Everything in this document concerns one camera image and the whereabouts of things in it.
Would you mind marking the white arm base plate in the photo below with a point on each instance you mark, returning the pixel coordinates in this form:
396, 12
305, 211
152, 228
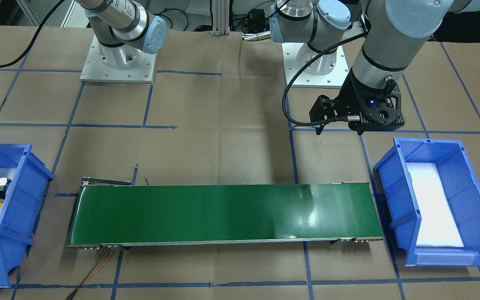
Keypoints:
328, 71

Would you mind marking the blue bin far end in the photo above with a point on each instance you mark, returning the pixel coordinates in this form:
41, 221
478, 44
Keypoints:
19, 213

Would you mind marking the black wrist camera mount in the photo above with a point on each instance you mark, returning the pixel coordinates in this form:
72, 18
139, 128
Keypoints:
324, 109

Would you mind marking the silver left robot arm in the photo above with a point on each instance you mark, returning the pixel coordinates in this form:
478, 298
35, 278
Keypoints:
399, 28

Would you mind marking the aluminium frame post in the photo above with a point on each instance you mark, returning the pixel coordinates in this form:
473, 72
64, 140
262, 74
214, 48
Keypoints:
221, 19

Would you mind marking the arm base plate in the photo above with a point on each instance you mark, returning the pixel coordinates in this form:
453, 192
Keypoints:
123, 64

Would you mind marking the blue bin near left arm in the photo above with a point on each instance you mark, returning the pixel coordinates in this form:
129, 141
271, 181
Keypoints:
461, 187

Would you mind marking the white foam pad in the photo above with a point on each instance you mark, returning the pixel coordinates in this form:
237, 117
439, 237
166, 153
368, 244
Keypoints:
437, 226

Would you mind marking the green conveyor belt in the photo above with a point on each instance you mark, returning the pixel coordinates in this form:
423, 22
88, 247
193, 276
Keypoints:
124, 215

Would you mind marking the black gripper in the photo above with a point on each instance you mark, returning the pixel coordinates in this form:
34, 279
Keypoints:
349, 96

